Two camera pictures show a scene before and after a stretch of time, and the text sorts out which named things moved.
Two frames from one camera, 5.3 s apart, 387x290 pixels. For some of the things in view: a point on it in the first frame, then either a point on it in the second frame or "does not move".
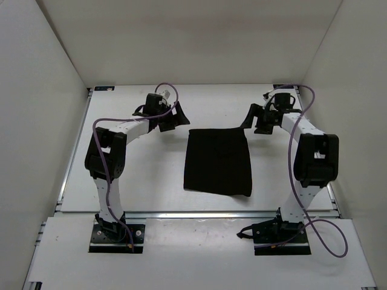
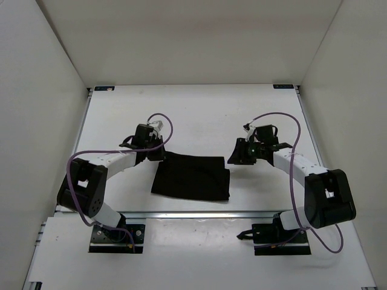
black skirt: [217, 161] -> [202, 177]
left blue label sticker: [106, 88] does not move
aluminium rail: [202, 214] does not move
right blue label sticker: [283, 86] does not move
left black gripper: [178, 119] -> [161, 155]
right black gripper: [254, 111] -> [239, 156]
